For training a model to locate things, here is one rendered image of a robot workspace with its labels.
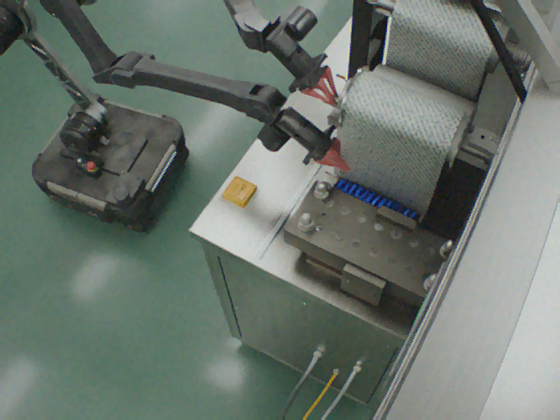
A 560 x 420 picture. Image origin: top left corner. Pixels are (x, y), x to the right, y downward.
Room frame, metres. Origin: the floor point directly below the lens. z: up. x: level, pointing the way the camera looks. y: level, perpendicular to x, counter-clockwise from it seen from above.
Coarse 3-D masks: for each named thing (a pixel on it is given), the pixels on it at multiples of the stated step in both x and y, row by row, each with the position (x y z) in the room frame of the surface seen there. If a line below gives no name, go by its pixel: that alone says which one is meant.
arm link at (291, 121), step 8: (280, 112) 0.88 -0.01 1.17; (288, 112) 0.86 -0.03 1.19; (296, 112) 0.87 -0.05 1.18; (280, 120) 0.85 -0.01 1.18; (288, 120) 0.85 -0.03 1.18; (296, 120) 0.85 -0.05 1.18; (304, 120) 0.85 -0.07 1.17; (272, 128) 0.86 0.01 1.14; (280, 128) 0.85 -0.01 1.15; (288, 128) 0.84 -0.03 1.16; (296, 128) 0.83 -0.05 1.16
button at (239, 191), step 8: (232, 184) 0.85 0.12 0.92; (240, 184) 0.85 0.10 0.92; (248, 184) 0.85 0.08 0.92; (224, 192) 0.83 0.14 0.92; (232, 192) 0.83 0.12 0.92; (240, 192) 0.83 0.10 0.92; (248, 192) 0.83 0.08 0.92; (232, 200) 0.81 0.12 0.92; (240, 200) 0.80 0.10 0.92; (248, 200) 0.81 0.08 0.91
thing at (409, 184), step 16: (352, 144) 0.78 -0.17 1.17; (368, 144) 0.76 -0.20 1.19; (352, 160) 0.77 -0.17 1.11; (368, 160) 0.75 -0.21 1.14; (384, 160) 0.73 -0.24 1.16; (400, 160) 0.71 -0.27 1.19; (352, 176) 0.77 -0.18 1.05; (368, 176) 0.75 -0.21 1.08; (384, 176) 0.73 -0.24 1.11; (400, 176) 0.71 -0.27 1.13; (416, 176) 0.69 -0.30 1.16; (432, 176) 0.67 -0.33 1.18; (384, 192) 0.72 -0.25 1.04; (400, 192) 0.70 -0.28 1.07; (416, 192) 0.68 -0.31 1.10; (432, 192) 0.67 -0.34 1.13; (416, 208) 0.68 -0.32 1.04
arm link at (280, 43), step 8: (280, 24) 0.95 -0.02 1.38; (288, 24) 0.94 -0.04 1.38; (272, 32) 0.93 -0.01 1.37; (280, 32) 0.92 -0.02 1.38; (288, 32) 0.95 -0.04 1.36; (296, 32) 0.94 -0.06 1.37; (272, 40) 0.90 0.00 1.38; (280, 40) 0.90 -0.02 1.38; (288, 40) 0.91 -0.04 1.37; (272, 48) 0.90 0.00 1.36; (280, 48) 0.89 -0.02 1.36; (288, 48) 0.89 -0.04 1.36; (296, 48) 0.90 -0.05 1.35; (280, 56) 0.89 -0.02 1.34; (288, 56) 0.89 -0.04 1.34
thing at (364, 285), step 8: (344, 272) 0.54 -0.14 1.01; (352, 272) 0.53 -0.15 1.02; (360, 272) 0.53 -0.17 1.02; (368, 272) 0.53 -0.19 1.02; (344, 280) 0.54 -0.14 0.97; (352, 280) 0.53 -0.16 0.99; (360, 280) 0.52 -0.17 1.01; (368, 280) 0.51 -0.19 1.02; (376, 280) 0.51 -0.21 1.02; (344, 288) 0.54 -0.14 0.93; (352, 288) 0.53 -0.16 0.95; (360, 288) 0.52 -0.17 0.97; (368, 288) 0.51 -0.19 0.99; (376, 288) 0.50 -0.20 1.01; (360, 296) 0.51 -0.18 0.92; (368, 296) 0.50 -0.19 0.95; (376, 296) 0.49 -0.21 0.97; (376, 304) 0.49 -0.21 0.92
